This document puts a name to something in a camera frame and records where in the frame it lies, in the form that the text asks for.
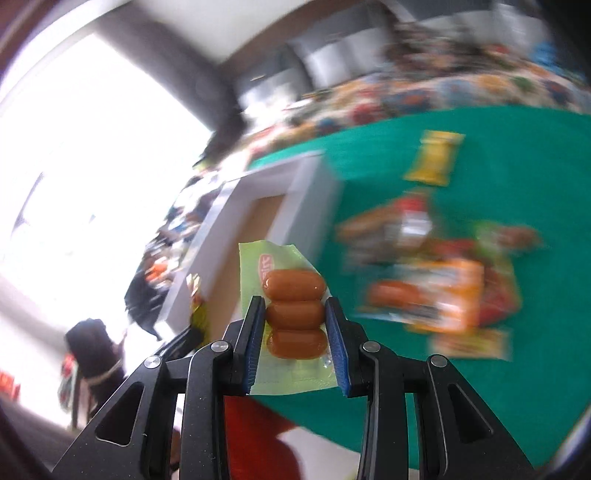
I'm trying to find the white cardboard box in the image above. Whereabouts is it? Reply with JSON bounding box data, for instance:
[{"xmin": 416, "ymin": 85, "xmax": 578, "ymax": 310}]
[{"xmin": 159, "ymin": 150, "xmax": 342, "ymax": 342}]

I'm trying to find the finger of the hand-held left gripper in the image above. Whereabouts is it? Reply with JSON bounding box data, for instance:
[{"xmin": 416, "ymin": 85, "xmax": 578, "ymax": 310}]
[{"xmin": 154, "ymin": 324, "xmax": 205, "ymax": 363}]

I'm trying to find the grey two-tone pillow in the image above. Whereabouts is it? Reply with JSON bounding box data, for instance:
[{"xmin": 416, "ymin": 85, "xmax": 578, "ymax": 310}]
[
  {"xmin": 236, "ymin": 71, "xmax": 298, "ymax": 114},
  {"xmin": 300, "ymin": 34, "xmax": 398, "ymax": 90}
]

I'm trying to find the yellow red snack packet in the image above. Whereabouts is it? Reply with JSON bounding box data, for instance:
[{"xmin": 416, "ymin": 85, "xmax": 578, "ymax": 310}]
[{"xmin": 431, "ymin": 329, "xmax": 511, "ymax": 361}]

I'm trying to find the small yellow crinkled snack packet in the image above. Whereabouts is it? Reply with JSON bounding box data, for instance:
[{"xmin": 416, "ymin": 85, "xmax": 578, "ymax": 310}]
[{"xmin": 186, "ymin": 273, "xmax": 208, "ymax": 342}]

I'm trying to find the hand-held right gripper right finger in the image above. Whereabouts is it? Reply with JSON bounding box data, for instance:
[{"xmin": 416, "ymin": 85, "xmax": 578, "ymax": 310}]
[{"xmin": 325, "ymin": 298, "xmax": 539, "ymax": 480}]

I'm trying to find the long brown sausage packet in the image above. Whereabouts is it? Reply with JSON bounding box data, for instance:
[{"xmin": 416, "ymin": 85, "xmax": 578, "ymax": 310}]
[{"xmin": 336, "ymin": 191, "xmax": 446, "ymax": 271}]

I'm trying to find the red cloth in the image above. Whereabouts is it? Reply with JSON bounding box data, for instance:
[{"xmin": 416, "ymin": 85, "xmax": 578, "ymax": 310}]
[{"xmin": 224, "ymin": 396, "xmax": 302, "ymax": 480}]

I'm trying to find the dark cloth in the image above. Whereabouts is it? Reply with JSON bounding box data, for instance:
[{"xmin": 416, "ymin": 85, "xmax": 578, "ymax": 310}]
[{"xmin": 124, "ymin": 258, "xmax": 185, "ymax": 342}]

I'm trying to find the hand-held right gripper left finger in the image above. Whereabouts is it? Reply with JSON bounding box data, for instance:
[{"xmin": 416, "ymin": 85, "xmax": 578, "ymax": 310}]
[{"xmin": 53, "ymin": 296, "xmax": 269, "ymax": 480}]

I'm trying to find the colourful floral bed sheet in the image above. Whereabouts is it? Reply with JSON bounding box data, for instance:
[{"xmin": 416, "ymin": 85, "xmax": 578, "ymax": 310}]
[{"xmin": 247, "ymin": 69, "xmax": 591, "ymax": 155}]

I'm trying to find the long yellow snack packet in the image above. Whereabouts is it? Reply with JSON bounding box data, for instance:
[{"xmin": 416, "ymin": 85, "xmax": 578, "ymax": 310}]
[{"xmin": 403, "ymin": 130, "xmax": 465, "ymax": 186}]

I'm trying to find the dark object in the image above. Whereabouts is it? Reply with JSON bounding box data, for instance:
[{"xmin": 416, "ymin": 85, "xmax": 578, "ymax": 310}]
[{"xmin": 58, "ymin": 318, "xmax": 127, "ymax": 430}]

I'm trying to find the mini sausages clear green packet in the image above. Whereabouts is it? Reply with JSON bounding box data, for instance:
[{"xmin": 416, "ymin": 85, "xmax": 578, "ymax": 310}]
[{"xmin": 239, "ymin": 240, "xmax": 340, "ymax": 397}]

